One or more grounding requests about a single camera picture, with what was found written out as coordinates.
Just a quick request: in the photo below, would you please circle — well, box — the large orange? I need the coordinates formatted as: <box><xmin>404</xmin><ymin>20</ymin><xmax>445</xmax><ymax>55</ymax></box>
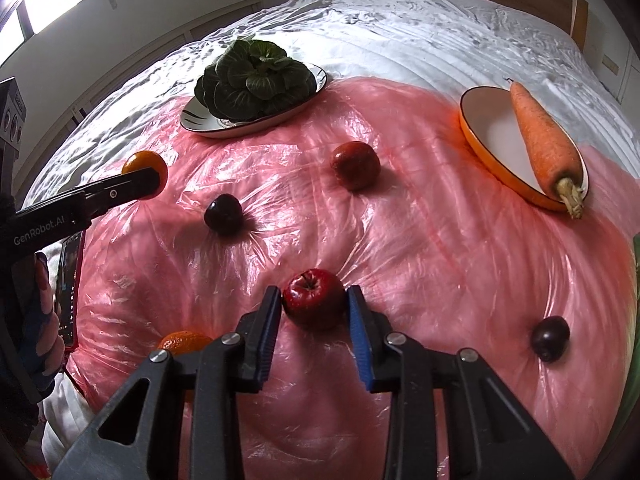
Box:
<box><xmin>157</xmin><ymin>330</ymin><xmax>213</xmax><ymax>358</ymax></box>

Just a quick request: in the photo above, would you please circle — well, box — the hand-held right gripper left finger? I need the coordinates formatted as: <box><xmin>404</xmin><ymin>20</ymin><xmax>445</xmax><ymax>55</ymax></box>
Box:
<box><xmin>52</xmin><ymin>285</ymin><xmax>283</xmax><ymax>480</ymax></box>

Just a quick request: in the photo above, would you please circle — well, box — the smartphone in red case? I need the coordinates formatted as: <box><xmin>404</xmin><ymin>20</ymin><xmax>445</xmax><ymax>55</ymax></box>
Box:
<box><xmin>52</xmin><ymin>232</ymin><xmax>86</xmax><ymax>351</ymax></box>

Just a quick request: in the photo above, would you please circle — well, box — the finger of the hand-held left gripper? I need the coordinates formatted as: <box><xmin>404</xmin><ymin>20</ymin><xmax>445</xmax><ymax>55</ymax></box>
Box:
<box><xmin>75</xmin><ymin>166</ymin><xmax>161</xmax><ymax>220</ymax></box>

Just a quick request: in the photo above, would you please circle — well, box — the small orange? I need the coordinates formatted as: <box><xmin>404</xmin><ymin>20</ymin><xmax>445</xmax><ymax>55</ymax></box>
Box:
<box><xmin>121</xmin><ymin>150</ymin><xmax>169</xmax><ymax>202</ymax></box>

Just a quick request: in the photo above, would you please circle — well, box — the carrot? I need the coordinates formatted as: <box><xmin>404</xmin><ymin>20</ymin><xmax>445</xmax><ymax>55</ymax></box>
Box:
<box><xmin>504</xmin><ymin>77</ymin><xmax>586</xmax><ymax>220</ymax></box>

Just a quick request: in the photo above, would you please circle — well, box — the red plastic sheet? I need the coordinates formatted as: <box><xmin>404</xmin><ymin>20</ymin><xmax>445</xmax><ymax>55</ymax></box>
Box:
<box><xmin>65</xmin><ymin>76</ymin><xmax>640</xmax><ymax>480</ymax></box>

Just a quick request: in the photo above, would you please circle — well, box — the bok choy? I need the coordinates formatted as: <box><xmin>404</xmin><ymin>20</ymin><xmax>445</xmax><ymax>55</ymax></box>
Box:
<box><xmin>194</xmin><ymin>39</ymin><xmax>317</xmax><ymax>122</ymax></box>

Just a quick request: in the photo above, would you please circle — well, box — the person's left hand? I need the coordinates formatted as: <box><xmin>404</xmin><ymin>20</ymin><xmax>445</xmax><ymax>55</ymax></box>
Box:
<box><xmin>30</xmin><ymin>251</ymin><xmax>67</xmax><ymax>393</ymax></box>

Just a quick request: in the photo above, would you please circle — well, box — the orange rimmed white dish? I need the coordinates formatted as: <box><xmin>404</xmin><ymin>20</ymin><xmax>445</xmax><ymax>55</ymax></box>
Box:
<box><xmin>459</xmin><ymin>86</ymin><xmax>590</xmax><ymax>212</ymax></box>

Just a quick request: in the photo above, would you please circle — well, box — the red apple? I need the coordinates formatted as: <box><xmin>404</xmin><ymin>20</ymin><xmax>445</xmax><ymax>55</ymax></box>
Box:
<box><xmin>331</xmin><ymin>141</ymin><xmax>381</xmax><ymax>192</ymax></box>
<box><xmin>282</xmin><ymin>268</ymin><xmax>347</xmax><ymax>331</ymax></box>

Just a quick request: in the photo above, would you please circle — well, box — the dark plum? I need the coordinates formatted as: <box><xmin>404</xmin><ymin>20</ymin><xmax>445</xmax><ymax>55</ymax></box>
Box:
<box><xmin>530</xmin><ymin>315</ymin><xmax>571</xmax><ymax>363</ymax></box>
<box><xmin>203</xmin><ymin>193</ymin><xmax>244</xmax><ymax>235</ymax></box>

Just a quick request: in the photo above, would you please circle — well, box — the silver plate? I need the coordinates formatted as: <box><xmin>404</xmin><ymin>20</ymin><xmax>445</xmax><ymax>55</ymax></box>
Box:
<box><xmin>180</xmin><ymin>62</ymin><xmax>328</xmax><ymax>139</ymax></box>

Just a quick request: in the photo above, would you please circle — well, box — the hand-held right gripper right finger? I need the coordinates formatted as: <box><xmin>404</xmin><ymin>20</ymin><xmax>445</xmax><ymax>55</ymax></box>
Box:
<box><xmin>346</xmin><ymin>285</ymin><xmax>566</xmax><ymax>480</ymax></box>

